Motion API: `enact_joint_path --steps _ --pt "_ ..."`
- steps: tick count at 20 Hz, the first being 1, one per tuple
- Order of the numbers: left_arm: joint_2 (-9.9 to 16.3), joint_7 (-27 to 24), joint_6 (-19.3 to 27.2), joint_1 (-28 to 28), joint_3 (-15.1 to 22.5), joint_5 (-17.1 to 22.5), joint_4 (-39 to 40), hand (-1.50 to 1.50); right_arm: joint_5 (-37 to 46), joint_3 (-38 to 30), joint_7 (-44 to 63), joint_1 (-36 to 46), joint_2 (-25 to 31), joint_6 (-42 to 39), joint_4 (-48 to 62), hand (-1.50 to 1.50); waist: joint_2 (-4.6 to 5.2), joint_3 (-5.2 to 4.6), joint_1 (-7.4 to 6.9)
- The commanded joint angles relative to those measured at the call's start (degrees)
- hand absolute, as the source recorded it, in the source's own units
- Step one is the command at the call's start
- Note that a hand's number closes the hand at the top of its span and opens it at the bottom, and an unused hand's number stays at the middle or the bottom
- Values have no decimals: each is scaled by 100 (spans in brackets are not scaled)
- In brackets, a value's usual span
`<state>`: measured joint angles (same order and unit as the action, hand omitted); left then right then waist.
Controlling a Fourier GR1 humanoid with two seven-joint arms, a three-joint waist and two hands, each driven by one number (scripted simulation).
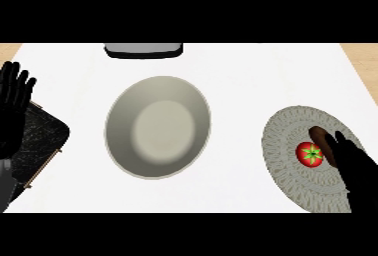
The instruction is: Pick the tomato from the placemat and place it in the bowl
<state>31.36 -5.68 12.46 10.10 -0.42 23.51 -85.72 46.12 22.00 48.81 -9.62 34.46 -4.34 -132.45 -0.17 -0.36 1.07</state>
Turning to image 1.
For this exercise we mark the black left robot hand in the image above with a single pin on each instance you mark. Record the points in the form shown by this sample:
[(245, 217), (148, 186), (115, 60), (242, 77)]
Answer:
[(12, 110)]

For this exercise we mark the grey and black appliance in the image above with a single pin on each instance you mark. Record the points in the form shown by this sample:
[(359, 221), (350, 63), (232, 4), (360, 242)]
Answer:
[(142, 50)]

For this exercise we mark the red tomato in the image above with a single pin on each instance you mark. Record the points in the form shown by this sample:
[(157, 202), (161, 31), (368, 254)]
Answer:
[(309, 156)]

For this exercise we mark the brown oblong vegetable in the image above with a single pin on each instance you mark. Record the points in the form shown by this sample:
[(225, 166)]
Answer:
[(319, 135)]

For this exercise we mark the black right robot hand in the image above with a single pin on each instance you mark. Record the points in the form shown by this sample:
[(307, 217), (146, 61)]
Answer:
[(362, 183)]

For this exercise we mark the beige oval bowl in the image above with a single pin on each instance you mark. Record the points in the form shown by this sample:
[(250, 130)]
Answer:
[(157, 128)]

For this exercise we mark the dark speckled wooden-framed chair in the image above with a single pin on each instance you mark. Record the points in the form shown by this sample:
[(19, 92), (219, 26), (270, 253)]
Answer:
[(41, 140)]

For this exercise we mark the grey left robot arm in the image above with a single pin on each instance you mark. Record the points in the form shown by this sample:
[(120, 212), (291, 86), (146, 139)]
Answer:
[(6, 183)]

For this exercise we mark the round grey woven placemat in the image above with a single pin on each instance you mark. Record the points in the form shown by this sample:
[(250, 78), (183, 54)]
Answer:
[(289, 166)]

